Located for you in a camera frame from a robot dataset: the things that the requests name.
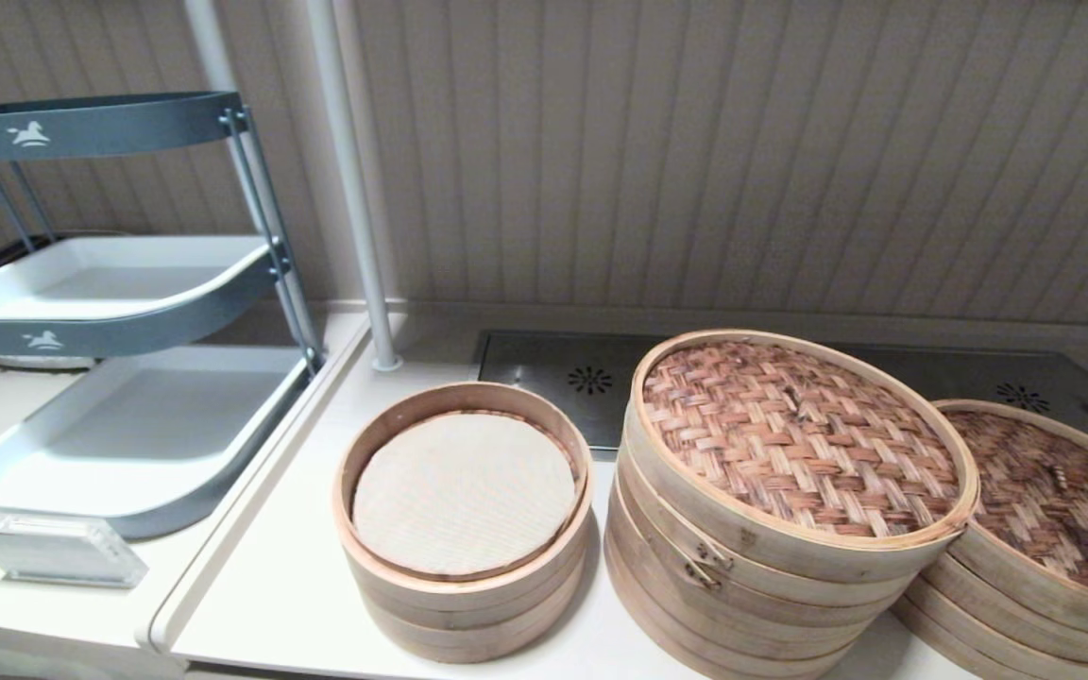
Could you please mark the stainless steel vented panel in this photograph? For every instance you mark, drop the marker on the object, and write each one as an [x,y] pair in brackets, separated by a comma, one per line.
[544,375]

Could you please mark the grey and white rack tray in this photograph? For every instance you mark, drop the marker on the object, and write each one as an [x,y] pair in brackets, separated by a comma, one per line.
[110,281]
[138,423]

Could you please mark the large bamboo steamer basket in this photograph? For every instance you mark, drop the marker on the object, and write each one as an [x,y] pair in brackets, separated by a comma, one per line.
[742,603]
[969,640]
[657,623]
[997,607]

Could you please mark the middle bamboo steamer stack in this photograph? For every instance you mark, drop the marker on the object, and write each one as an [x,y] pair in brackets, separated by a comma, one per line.
[790,434]

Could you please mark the woven bamboo steamer lid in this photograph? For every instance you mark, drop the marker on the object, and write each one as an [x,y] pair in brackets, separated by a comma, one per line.
[1054,496]

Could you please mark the clear acrylic sign holder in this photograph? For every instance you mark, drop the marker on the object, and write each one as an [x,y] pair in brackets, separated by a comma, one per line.
[51,551]

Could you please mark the small bamboo steamer basket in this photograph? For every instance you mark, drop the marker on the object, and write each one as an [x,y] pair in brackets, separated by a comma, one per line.
[473,647]
[383,430]

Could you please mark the dark grey curved rack shelf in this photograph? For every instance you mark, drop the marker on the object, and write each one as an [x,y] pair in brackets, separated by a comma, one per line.
[110,125]

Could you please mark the round white steamer liner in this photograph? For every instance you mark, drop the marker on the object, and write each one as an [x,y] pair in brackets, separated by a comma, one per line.
[464,496]

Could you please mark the grey metal rack frame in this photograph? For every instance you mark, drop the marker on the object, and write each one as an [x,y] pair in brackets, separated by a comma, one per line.
[263,211]

